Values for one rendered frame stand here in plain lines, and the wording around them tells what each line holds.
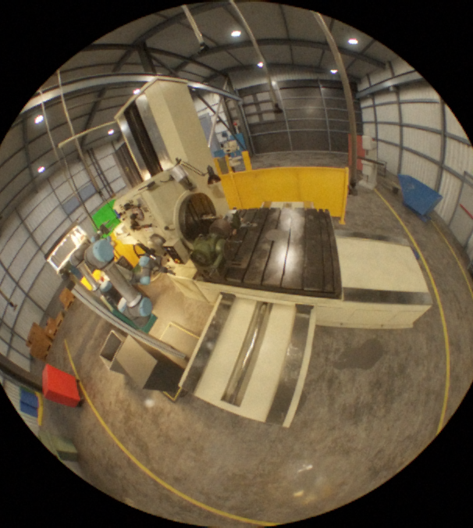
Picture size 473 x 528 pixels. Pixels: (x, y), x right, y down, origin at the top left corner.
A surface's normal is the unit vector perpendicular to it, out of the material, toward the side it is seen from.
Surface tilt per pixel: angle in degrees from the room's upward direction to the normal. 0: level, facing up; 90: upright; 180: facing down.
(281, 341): 0
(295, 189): 90
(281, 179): 90
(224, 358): 0
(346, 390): 0
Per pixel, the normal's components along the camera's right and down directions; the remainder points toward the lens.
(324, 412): -0.26, -0.67
